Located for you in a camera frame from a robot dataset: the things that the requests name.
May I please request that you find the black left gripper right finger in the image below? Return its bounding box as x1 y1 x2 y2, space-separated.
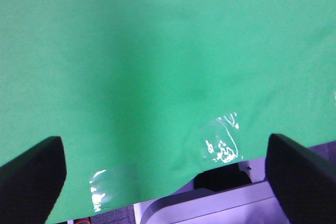
265 134 335 223

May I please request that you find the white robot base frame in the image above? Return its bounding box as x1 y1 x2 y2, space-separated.
134 157 289 223

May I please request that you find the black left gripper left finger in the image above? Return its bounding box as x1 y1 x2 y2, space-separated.
1 136 67 223

